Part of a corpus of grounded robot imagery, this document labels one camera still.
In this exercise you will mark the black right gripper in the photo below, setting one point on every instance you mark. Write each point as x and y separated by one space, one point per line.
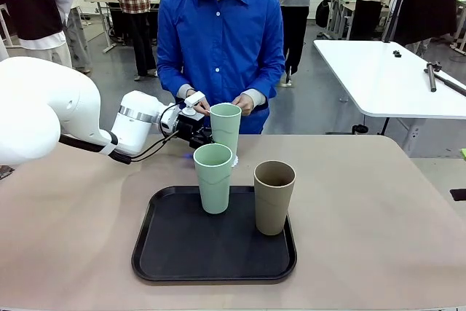
459 194

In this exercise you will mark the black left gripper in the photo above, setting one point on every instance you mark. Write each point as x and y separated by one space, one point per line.
189 125

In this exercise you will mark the light green tall cup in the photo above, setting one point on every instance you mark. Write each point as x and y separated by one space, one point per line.
215 187
225 129

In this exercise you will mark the brown tall cup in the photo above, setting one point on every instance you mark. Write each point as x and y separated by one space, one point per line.
273 209

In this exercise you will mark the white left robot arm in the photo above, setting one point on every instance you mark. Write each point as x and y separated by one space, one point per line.
43 107

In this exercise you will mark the person's right forearm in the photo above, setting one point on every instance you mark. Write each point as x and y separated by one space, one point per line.
174 85

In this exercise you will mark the person's left forearm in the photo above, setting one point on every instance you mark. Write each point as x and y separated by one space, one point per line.
267 85

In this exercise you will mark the person's right hand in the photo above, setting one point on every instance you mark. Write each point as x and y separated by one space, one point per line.
204 110

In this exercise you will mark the person's left hand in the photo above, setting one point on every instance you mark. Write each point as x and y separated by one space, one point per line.
247 104

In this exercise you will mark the person in blue shirt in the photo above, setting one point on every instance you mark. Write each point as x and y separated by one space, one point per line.
222 41

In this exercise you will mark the black plastic serving tray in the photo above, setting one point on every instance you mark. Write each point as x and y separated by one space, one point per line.
204 249

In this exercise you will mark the black metal rod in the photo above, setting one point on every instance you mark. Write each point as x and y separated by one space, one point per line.
433 78

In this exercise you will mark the white folding table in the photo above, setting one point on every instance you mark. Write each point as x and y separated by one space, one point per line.
386 81

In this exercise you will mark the small black clamp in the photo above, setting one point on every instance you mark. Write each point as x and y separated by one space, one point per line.
397 54

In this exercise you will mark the person in gray trousers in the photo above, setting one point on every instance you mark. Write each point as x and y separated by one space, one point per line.
78 41

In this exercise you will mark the person in gray top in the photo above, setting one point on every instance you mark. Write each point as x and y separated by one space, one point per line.
296 5

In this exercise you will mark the gray workshop desk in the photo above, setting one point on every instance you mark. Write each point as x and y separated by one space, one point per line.
103 1

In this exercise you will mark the black hanging bag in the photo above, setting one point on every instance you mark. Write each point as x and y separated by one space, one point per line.
322 12

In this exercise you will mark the person in dark long garment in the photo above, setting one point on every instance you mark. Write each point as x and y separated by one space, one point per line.
426 5

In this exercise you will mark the black tripod pole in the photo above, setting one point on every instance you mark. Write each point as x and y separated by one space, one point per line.
395 5

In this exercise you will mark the dark printed booklet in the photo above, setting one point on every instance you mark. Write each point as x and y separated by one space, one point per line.
5 172

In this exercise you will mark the person in black shirt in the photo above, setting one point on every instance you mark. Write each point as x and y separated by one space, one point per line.
32 1

